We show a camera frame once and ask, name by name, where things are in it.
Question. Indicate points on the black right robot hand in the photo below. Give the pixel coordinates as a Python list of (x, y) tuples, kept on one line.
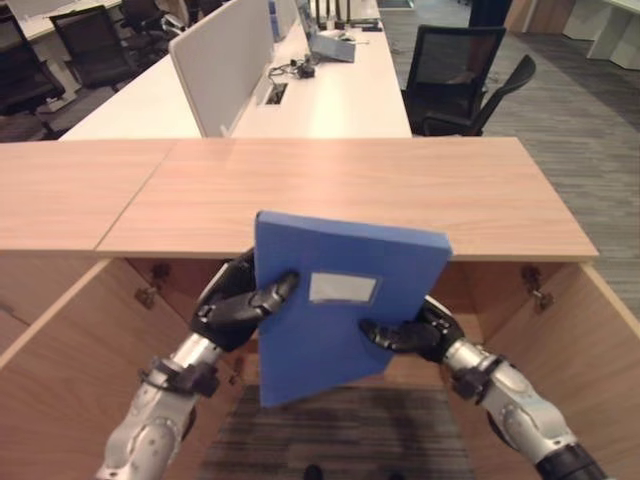
[(415, 336)]

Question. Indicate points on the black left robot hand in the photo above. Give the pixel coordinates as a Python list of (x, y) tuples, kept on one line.
[(235, 312)]

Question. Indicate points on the blue file folder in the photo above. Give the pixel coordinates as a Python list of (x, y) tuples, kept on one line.
[(340, 305)]

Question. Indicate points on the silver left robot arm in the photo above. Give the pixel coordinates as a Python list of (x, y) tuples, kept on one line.
[(162, 395)]

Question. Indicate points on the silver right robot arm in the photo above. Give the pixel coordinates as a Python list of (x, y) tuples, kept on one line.
[(515, 405)]

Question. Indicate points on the metal cabinet hinge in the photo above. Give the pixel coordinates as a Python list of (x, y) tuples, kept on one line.
[(536, 289), (151, 287)]

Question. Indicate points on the wooden cabinet door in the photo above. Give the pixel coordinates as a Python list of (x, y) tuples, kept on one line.
[(560, 360), (105, 370)]

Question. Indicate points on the wooden office cabinet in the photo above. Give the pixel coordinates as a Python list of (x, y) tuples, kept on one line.
[(350, 195)]

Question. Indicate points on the wooden neighbouring cabinet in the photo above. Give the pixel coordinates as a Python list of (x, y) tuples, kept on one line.
[(65, 195)]

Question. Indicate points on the long white office desk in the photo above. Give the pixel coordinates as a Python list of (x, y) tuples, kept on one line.
[(320, 90)]

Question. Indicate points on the black mesh office chair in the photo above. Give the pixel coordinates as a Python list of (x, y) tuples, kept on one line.
[(452, 80), (95, 45), (25, 85)]

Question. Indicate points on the dark robot foot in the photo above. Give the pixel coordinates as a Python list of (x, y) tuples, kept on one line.
[(313, 471)]

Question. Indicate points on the grey desk divider panel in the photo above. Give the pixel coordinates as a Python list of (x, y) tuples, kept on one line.
[(225, 65)]

